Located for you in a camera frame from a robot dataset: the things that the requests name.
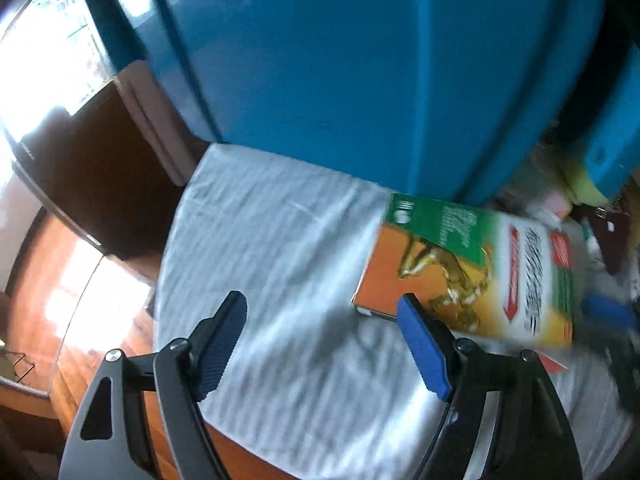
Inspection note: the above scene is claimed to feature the orange green dinosaur box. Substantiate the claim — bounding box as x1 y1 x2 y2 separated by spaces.
351 193 581 348

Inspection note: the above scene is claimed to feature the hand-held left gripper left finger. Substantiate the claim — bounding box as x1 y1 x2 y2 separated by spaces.
59 290 249 480

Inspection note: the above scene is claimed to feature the white bedsheet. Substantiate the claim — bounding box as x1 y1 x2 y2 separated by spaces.
152 142 636 480

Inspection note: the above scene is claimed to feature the beige padded panel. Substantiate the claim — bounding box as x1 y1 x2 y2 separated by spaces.
119 60 211 187

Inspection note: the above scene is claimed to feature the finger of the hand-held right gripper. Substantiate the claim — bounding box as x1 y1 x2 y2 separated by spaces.
580 291 640 346

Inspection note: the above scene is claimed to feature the dark wooden cabinet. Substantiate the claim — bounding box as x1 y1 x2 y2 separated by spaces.
10 85 201 271

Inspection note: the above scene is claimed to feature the blue fabric storage container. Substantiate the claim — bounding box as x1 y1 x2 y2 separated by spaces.
80 0 640 208

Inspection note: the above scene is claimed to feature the bright window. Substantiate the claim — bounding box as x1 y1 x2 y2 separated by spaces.
0 0 118 161

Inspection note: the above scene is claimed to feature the yellow-green plush toy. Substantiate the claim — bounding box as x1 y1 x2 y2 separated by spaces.
564 150 617 207

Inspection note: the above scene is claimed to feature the metal wire rack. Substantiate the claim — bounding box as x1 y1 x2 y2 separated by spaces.
0 349 37 387

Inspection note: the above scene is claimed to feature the dark red pouch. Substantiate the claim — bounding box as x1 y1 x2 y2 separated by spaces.
581 207 637 275

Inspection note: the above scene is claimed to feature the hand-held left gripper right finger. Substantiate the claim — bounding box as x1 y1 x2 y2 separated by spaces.
396 293 583 480

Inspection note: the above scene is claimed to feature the red paper card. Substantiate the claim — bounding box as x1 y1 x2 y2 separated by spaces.
536 350 567 374

